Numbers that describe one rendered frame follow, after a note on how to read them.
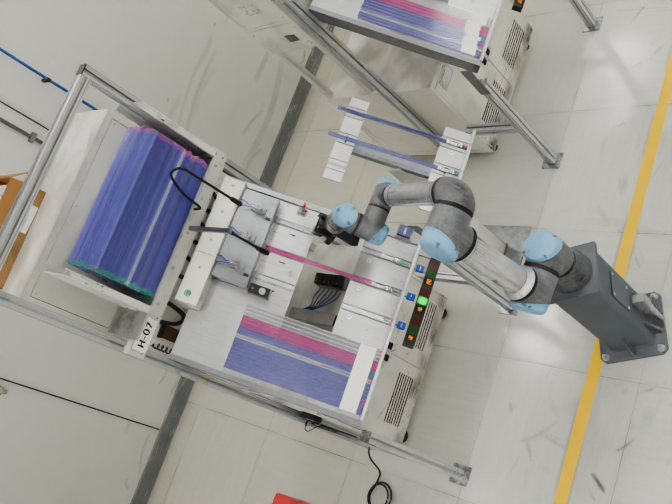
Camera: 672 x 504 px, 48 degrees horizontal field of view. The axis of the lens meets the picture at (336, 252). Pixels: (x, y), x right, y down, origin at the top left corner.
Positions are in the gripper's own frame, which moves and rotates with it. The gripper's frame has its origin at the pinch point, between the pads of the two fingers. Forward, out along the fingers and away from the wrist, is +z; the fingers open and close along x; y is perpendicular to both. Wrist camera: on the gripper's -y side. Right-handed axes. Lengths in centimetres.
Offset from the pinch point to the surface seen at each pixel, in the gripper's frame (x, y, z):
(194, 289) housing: 35, 37, 3
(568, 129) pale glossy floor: -99, -93, 30
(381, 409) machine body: 48, -54, 43
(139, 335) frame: 57, 48, -6
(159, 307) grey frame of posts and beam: 46, 46, -1
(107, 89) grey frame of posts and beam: -11, 87, -23
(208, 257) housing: 22.9, 36.6, 2.5
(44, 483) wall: 133, 67, 162
